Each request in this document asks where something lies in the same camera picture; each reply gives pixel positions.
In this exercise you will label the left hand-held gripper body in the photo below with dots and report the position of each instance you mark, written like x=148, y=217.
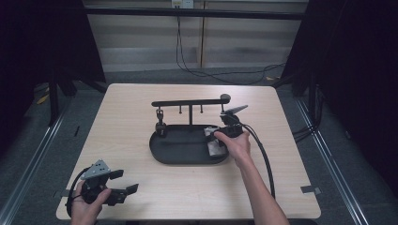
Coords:
x=95, y=170

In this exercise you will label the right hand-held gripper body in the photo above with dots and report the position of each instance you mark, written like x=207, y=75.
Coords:
x=233, y=128

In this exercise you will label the grey cloth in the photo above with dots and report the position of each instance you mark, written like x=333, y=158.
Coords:
x=216, y=150

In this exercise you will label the black key rack with tray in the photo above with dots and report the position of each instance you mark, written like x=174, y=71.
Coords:
x=187, y=146

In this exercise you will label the grey car key fob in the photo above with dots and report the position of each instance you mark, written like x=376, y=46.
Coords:
x=160, y=126

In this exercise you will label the person's right hand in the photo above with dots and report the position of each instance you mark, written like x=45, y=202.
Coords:
x=236, y=146

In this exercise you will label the person's left hand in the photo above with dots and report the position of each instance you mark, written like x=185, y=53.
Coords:
x=83, y=211

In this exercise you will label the grey tape piece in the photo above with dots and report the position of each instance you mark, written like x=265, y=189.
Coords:
x=59, y=193
x=310, y=189

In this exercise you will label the black floor marker strip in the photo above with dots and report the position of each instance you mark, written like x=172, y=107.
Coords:
x=77, y=131

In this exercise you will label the black curtain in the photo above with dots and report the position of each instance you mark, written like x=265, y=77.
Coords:
x=37, y=47
x=356, y=62

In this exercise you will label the black horizontal bar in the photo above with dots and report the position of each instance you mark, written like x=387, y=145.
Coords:
x=140, y=12

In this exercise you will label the aluminium floor rail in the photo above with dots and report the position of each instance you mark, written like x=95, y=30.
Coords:
x=36, y=162
x=330, y=164

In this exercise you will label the white wall socket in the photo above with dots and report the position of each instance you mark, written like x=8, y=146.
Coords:
x=182, y=3

